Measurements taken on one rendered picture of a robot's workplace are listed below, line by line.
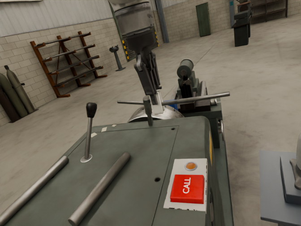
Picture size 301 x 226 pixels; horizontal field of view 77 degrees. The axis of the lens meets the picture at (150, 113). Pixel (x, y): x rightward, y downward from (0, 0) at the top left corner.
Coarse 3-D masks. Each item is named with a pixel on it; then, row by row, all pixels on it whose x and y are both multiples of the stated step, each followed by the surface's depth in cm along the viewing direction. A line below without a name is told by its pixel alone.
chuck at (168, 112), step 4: (140, 108) 88; (164, 108) 83; (136, 112) 86; (140, 112) 83; (144, 112) 81; (152, 112) 79; (164, 112) 80; (168, 112) 81; (172, 112) 82; (176, 112) 84; (132, 116) 85; (168, 116) 79; (172, 116) 80; (176, 116) 82; (180, 116) 84
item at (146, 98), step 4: (148, 96) 58; (144, 100) 57; (148, 100) 57; (144, 104) 58; (148, 104) 58; (148, 108) 59; (148, 112) 60; (148, 116) 62; (148, 120) 63; (152, 120) 64; (148, 124) 65; (152, 124) 65
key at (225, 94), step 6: (198, 96) 52; (204, 96) 52; (210, 96) 51; (216, 96) 50; (222, 96) 50; (120, 102) 61; (126, 102) 60; (132, 102) 60; (138, 102) 59; (162, 102) 57; (168, 102) 56; (174, 102) 55; (180, 102) 55
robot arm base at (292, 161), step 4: (292, 160) 91; (296, 160) 90; (292, 164) 89; (296, 164) 84; (292, 168) 88; (296, 168) 84; (296, 172) 84; (300, 172) 81; (296, 176) 82; (300, 176) 81; (296, 180) 81; (300, 180) 80; (296, 184) 79; (300, 184) 79; (300, 188) 78
